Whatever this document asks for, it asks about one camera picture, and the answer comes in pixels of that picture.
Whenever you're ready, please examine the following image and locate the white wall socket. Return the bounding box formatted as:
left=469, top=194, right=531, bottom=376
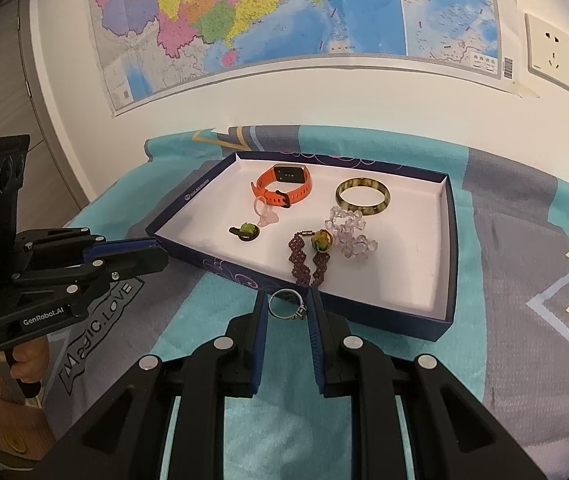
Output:
left=524, top=12, right=569, bottom=92

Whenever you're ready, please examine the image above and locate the tortoiseshell bangle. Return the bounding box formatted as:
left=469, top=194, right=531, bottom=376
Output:
left=335, top=177, right=391, bottom=217

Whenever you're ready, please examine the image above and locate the clear tape piece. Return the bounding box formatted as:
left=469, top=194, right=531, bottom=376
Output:
left=511, top=82, right=540, bottom=101

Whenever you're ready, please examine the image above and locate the teal and grey printed blanket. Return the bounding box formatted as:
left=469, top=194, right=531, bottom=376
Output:
left=39, top=124, right=569, bottom=480

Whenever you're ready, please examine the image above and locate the clear crystal bead bracelet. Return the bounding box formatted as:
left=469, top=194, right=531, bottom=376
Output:
left=325, top=205, right=379, bottom=262

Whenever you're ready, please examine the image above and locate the wall map poster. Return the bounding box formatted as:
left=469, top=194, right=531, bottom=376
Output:
left=86, top=0, right=517, bottom=117

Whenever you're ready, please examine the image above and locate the person's left hand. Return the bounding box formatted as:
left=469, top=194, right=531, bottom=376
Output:
left=0, top=335, right=51, bottom=401

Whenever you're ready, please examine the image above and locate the pink ring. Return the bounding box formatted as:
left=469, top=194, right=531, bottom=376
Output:
left=253, top=199, right=281, bottom=227

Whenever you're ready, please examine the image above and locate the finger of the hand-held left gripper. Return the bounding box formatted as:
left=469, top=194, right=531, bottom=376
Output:
left=14, top=228, right=158, bottom=263
left=14, top=247, right=169, bottom=301

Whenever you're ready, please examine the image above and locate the white shallow tray box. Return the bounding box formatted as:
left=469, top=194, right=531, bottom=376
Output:
left=145, top=151, right=460, bottom=342

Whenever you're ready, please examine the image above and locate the orange smartwatch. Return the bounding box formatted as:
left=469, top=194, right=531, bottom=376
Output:
left=250, top=163, right=311, bottom=208

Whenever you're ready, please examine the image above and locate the silver ring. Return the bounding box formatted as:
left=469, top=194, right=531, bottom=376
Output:
left=268, top=290, right=309, bottom=321

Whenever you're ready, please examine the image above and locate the green stone ring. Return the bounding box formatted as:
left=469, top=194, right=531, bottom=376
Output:
left=229, top=221, right=261, bottom=242

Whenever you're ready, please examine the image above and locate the purple bead bracelet with flower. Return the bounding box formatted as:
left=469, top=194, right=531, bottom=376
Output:
left=287, top=228, right=336, bottom=289

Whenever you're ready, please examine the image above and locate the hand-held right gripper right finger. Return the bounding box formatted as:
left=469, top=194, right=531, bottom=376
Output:
left=307, top=289, right=547, bottom=480

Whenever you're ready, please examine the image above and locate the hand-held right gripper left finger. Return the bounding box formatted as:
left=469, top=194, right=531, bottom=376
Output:
left=49, top=291, right=269, bottom=480

